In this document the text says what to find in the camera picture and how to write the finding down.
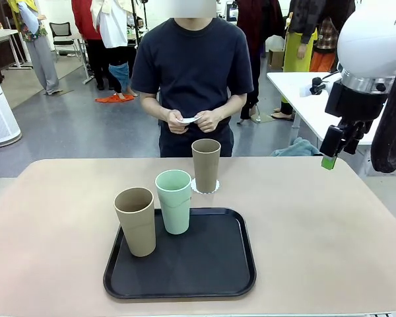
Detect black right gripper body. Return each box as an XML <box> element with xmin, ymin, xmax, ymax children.
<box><xmin>325</xmin><ymin>79</ymin><xmax>389</xmax><ymax>122</ymax></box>

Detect beige tall cup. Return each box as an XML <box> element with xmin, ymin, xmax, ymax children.
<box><xmin>114</xmin><ymin>187</ymin><xmax>157</xmax><ymax>258</ymax></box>
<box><xmin>191</xmin><ymin>139</ymin><xmax>222</xmax><ymax>194</ymax></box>

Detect white paper coaster stack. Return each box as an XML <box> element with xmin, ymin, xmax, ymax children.
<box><xmin>177</xmin><ymin>114</ymin><xmax>202</xmax><ymax>125</ymax></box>

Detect mint green tall cup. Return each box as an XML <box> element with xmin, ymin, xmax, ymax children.
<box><xmin>154</xmin><ymin>169</ymin><xmax>192</xmax><ymax>236</ymax></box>

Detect person's left forearm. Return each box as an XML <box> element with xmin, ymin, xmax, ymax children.
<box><xmin>217</xmin><ymin>92</ymin><xmax>247</xmax><ymax>122</ymax></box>

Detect person's right forearm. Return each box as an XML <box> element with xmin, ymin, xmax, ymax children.
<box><xmin>140</xmin><ymin>93</ymin><xmax>172</xmax><ymax>120</ymax></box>

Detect person's left hand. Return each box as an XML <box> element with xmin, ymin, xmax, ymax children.
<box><xmin>195</xmin><ymin>111</ymin><xmax>222</xmax><ymax>133</ymax></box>

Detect person's right hand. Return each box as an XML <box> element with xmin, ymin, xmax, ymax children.
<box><xmin>166</xmin><ymin>110</ymin><xmax>189</xmax><ymax>135</ymax></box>

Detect teal crumpled cloth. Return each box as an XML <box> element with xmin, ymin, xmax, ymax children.
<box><xmin>270</xmin><ymin>137</ymin><xmax>323</xmax><ymax>158</ymax></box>

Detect mannequin with orange trousers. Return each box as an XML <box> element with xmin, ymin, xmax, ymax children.
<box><xmin>309</xmin><ymin>18</ymin><xmax>341</xmax><ymax>73</ymax></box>

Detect white background table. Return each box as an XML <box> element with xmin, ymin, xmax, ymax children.
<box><xmin>266</xmin><ymin>71</ymin><xmax>383</xmax><ymax>176</ymax></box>

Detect mannequin with yellow apron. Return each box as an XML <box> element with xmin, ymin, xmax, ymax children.
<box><xmin>271</xmin><ymin>0</ymin><xmax>319</xmax><ymax>122</ymax></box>

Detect cardboard box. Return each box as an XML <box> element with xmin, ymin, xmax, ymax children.
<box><xmin>267</xmin><ymin>48</ymin><xmax>286</xmax><ymax>70</ymax></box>

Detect mannequin in dark clothes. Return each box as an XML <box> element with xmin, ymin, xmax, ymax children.
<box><xmin>236</xmin><ymin>0</ymin><xmax>284</xmax><ymax>125</ymax></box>

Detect white scalloped paper coaster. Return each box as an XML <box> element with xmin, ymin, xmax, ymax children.
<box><xmin>190</xmin><ymin>178</ymin><xmax>222</xmax><ymax>195</ymax></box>

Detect small monitor screen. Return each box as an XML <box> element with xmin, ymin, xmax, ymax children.
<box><xmin>226</xmin><ymin>1</ymin><xmax>239</xmax><ymax>23</ymax></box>

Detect person in navy t-shirt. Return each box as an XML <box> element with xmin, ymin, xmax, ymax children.
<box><xmin>131</xmin><ymin>0</ymin><xmax>254</xmax><ymax>158</ymax></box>

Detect black plastic tray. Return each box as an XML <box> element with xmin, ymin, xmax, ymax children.
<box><xmin>102</xmin><ymin>207</ymin><xmax>257</xmax><ymax>300</ymax></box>

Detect orange cloth on floor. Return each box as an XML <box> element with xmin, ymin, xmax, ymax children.
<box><xmin>94</xmin><ymin>93</ymin><xmax>135</xmax><ymax>104</ymax></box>

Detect black tripod pole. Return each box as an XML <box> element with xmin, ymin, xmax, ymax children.
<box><xmin>130</xmin><ymin>0</ymin><xmax>149</xmax><ymax>44</ymax></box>

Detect mannequin with white shirt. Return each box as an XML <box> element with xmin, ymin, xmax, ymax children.
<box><xmin>90</xmin><ymin>0</ymin><xmax>139</xmax><ymax>102</ymax></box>

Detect person in red top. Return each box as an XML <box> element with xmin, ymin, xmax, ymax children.
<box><xmin>71</xmin><ymin>0</ymin><xmax>107</xmax><ymax>92</ymax></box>

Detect black office chair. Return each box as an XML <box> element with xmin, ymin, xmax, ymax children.
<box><xmin>49</xmin><ymin>21</ymin><xmax>82</xmax><ymax>62</ymax></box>

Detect mannequin with grey trousers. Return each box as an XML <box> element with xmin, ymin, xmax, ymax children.
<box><xmin>6</xmin><ymin>0</ymin><xmax>60</xmax><ymax>96</ymax></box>

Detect white air purifier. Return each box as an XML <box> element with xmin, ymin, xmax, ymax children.
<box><xmin>0</xmin><ymin>55</ymin><xmax>22</xmax><ymax>146</ymax></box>

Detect grey desk with white legs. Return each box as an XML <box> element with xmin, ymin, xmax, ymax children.
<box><xmin>0</xmin><ymin>28</ymin><xmax>34</xmax><ymax>71</ymax></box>

